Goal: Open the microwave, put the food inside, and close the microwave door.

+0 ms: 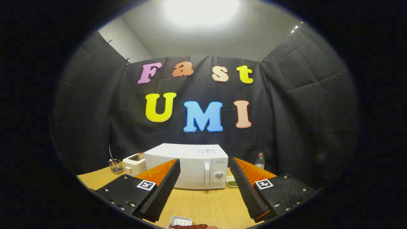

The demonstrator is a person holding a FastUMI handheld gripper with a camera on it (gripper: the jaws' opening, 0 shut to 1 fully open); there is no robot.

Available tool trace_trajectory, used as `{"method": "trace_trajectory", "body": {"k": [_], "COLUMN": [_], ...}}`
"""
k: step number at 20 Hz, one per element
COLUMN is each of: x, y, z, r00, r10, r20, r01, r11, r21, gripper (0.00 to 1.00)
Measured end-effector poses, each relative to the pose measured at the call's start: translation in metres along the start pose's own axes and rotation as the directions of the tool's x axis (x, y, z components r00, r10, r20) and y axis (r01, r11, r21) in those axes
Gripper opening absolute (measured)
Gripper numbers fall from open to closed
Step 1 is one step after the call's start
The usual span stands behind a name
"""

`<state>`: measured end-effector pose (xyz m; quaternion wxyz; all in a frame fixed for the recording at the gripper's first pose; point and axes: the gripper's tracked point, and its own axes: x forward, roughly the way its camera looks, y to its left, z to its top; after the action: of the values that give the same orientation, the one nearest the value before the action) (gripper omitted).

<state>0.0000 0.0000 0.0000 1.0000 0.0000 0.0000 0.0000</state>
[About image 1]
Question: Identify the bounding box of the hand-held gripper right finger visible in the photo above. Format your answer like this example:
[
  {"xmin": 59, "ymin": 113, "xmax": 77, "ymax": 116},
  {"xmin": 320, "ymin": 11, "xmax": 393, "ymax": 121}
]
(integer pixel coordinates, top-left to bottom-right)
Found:
[{"xmin": 230, "ymin": 157, "xmax": 318, "ymax": 223}]

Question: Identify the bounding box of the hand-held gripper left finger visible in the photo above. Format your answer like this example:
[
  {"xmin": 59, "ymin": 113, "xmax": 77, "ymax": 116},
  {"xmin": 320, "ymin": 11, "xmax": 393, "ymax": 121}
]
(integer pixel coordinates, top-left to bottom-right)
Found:
[{"xmin": 94, "ymin": 158, "xmax": 181, "ymax": 223}]

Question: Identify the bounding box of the white toaster oven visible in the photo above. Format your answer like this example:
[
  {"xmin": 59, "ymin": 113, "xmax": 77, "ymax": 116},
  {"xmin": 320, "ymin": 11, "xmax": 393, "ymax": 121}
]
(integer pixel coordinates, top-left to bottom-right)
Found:
[{"xmin": 144, "ymin": 143, "xmax": 229, "ymax": 190}]

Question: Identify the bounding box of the brown meat piece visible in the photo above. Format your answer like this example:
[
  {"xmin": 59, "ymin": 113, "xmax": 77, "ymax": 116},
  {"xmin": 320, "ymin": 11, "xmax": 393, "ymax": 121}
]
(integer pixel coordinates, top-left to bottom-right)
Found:
[{"xmin": 171, "ymin": 224, "xmax": 220, "ymax": 229}]

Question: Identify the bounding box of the white pop-up toaster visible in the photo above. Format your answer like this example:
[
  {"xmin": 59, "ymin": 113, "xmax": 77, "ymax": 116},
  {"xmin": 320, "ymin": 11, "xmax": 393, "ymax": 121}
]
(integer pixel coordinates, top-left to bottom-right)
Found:
[{"xmin": 122, "ymin": 153, "xmax": 147, "ymax": 176}]

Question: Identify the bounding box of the small white tray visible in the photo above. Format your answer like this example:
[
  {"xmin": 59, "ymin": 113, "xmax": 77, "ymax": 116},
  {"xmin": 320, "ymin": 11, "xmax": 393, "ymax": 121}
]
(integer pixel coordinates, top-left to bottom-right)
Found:
[{"xmin": 167, "ymin": 216, "xmax": 193, "ymax": 229}]

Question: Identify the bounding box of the wire mesh basket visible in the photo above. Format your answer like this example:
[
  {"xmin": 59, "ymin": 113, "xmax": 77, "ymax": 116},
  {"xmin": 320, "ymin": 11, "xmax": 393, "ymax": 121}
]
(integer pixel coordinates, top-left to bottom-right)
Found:
[{"xmin": 108, "ymin": 159, "xmax": 124, "ymax": 174}]

